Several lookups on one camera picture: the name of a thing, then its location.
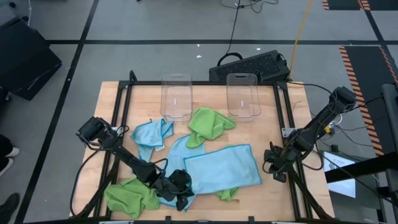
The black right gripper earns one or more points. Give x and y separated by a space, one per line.
283 160

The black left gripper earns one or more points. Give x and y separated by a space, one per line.
177 188

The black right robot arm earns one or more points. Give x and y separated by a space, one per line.
317 127

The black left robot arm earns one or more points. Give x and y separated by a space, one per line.
130 158

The green microfiber towel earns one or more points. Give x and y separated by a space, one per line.
206 124
228 194
130 197

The white paper tag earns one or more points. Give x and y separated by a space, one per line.
159 148

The black metal beam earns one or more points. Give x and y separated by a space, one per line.
357 169

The clear plastic bin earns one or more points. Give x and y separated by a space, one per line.
243 96
176 96

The black computer case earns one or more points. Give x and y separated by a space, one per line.
248 67

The black orange-striped floor mat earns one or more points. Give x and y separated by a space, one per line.
363 77
345 3

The person's foot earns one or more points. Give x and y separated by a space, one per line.
9 207

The person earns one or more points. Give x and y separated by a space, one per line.
4 143

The black floor case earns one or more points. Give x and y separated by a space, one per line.
25 59

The black frame clamp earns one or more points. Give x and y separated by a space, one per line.
168 219
132 77
252 219

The silver aluminium bracket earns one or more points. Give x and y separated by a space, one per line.
116 222
284 222

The silver metal bracket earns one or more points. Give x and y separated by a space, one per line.
115 129
287 132

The black aluminium table frame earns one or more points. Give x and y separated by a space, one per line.
205 82

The grey padded post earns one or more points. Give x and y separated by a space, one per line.
391 124

